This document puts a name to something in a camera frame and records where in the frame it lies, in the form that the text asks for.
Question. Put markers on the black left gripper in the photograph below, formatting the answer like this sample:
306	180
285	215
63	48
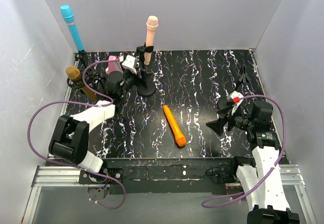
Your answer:
139	65

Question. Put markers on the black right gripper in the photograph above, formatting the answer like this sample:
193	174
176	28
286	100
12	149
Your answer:
228	117

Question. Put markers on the black round-base stand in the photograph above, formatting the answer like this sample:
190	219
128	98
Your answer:
145	88
243	79

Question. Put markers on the orange microphone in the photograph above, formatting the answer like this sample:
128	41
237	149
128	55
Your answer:
179	136

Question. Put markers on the cream pink microphone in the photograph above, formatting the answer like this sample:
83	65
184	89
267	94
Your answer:
151	25

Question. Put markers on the black tripod shock-mount stand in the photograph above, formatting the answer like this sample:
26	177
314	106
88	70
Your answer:
94	80

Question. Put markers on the gold microphone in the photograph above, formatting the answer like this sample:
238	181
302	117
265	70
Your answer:
74	80

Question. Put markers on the blue microphone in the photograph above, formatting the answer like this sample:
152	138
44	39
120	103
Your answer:
69	19

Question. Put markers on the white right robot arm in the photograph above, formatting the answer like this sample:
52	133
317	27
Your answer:
260	176

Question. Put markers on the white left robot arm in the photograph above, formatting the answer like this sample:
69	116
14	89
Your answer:
70	140

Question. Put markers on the pink metronome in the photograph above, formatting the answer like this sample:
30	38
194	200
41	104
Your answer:
113	66

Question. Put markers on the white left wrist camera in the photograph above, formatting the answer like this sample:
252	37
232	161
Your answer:
130	64

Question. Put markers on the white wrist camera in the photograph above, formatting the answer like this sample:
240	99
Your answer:
130	64
234	99

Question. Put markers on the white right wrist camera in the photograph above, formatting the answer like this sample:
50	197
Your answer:
234	99

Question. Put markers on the black front mounting rail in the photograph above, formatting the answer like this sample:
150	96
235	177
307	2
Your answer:
171	175

